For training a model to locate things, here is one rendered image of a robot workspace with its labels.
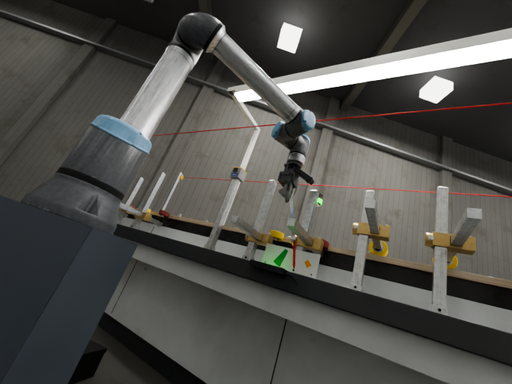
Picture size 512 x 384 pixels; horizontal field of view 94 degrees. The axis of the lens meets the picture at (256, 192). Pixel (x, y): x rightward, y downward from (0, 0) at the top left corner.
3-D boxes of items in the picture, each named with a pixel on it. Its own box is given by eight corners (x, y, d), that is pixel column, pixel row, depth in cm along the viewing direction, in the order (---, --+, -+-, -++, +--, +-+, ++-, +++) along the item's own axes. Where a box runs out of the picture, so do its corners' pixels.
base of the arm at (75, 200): (86, 225, 47) (112, 181, 50) (-5, 193, 47) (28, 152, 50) (124, 239, 65) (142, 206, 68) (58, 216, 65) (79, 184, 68)
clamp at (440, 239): (476, 251, 77) (475, 236, 79) (425, 243, 84) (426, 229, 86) (472, 256, 82) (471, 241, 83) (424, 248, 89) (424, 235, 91)
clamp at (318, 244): (318, 250, 101) (321, 238, 103) (289, 244, 108) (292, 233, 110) (322, 253, 105) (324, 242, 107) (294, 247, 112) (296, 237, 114)
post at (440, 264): (446, 320, 73) (448, 185, 91) (432, 316, 75) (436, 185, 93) (444, 321, 76) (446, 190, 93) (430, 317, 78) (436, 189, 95)
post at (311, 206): (292, 290, 99) (317, 189, 116) (285, 287, 100) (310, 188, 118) (296, 291, 101) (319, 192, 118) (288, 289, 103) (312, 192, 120)
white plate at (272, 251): (315, 279, 96) (320, 254, 99) (260, 264, 110) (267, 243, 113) (315, 279, 96) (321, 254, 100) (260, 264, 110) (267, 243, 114)
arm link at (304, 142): (289, 136, 129) (302, 145, 133) (283, 155, 125) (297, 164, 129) (302, 129, 121) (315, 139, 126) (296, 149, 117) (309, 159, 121)
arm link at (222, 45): (197, -13, 83) (321, 116, 108) (187, 14, 93) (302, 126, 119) (180, 4, 78) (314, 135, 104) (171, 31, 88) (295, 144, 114)
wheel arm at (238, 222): (235, 225, 97) (238, 215, 98) (228, 223, 98) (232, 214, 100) (276, 253, 130) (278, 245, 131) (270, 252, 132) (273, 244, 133)
